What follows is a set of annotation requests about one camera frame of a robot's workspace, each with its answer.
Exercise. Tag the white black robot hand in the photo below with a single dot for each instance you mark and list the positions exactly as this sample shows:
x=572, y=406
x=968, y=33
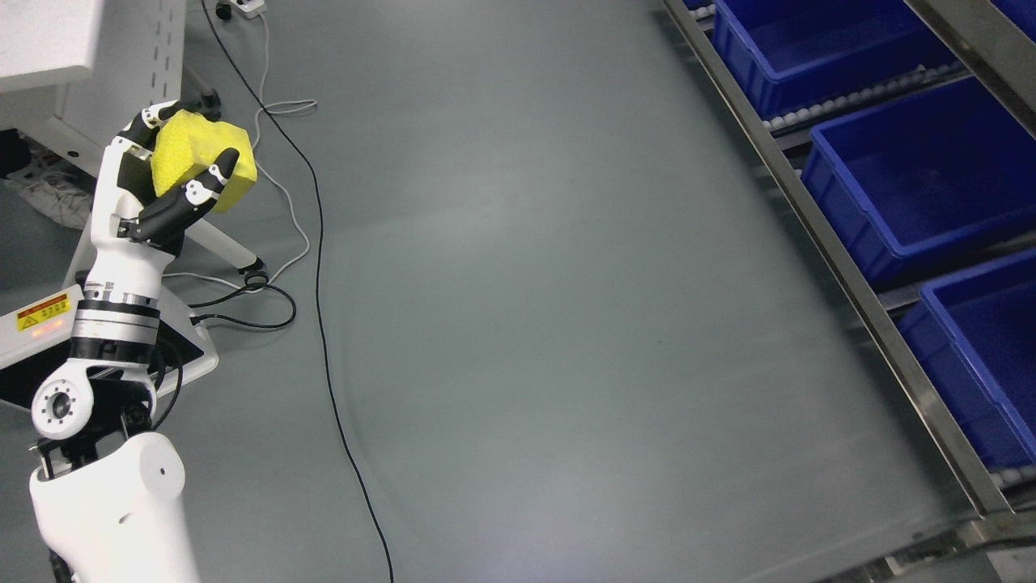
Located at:
x=137, y=232

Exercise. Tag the yellow foam block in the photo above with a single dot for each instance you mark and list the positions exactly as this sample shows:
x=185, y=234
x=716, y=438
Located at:
x=188, y=144

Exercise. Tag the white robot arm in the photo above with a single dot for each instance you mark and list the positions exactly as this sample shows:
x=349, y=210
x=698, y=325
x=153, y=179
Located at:
x=109, y=491

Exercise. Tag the yellow warning label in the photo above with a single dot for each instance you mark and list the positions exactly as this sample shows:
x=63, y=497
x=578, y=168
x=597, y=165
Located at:
x=36, y=316

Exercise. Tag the white power strip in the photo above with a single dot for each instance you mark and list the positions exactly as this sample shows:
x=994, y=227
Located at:
x=227, y=10

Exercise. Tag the blue plastic bin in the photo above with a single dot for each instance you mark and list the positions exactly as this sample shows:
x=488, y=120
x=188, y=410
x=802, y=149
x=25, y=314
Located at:
x=973, y=333
x=789, y=55
x=914, y=186

